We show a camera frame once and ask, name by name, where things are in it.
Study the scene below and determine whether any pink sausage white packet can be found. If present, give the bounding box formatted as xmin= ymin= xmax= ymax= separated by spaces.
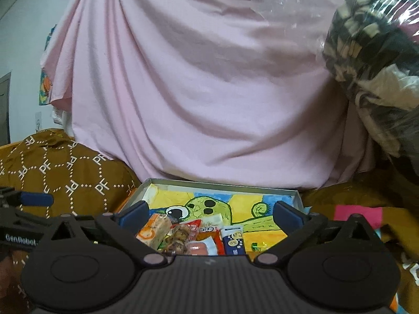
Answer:
xmin=186 ymin=237 xmax=218 ymax=256

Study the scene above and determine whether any colourful wall poster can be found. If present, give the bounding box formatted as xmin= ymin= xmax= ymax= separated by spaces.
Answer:
xmin=38 ymin=25 xmax=56 ymax=106

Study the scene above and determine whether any round cake clear wrapper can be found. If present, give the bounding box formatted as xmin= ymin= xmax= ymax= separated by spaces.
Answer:
xmin=200 ymin=214 xmax=224 ymax=232

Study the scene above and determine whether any grey shallow box tray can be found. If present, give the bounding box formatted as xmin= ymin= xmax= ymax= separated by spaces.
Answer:
xmin=114 ymin=177 xmax=312 ymax=256

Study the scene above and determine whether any grey door frame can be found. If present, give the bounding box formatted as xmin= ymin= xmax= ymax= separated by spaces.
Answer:
xmin=0 ymin=72 xmax=11 ymax=145

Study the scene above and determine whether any clear bag of clothes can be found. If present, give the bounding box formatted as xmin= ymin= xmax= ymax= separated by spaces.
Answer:
xmin=322 ymin=0 xmax=418 ymax=184

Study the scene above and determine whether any pink hanging sheet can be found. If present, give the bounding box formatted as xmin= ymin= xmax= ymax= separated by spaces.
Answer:
xmin=41 ymin=0 xmax=373 ymax=189

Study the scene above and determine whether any nut snack red-top bag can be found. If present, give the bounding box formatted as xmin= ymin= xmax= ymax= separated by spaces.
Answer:
xmin=162 ymin=219 xmax=202 ymax=256

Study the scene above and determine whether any brown PF patterned quilt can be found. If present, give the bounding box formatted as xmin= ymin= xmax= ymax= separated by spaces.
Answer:
xmin=0 ymin=127 xmax=142 ymax=314

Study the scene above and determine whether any red spicy strip packet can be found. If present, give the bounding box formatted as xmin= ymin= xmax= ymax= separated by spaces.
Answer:
xmin=197 ymin=230 xmax=226 ymax=255

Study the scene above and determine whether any frog drawing paper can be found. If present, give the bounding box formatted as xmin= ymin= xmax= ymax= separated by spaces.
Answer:
xmin=140 ymin=183 xmax=297 ymax=253

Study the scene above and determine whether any yellow green snack packet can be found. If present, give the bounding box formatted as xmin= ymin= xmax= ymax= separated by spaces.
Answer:
xmin=251 ymin=242 xmax=269 ymax=252

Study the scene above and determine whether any orange white wafer snack bar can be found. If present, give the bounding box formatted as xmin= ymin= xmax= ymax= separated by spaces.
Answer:
xmin=136 ymin=213 xmax=172 ymax=250

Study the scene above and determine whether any white wall socket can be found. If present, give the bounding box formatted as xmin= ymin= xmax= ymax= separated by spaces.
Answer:
xmin=35 ymin=111 xmax=42 ymax=133

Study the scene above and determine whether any colourful cartoon bedspread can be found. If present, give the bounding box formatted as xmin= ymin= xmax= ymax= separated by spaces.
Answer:
xmin=301 ymin=182 xmax=418 ymax=313

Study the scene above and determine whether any blue stick snack packet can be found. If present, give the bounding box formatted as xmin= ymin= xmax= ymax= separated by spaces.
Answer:
xmin=221 ymin=225 xmax=246 ymax=256

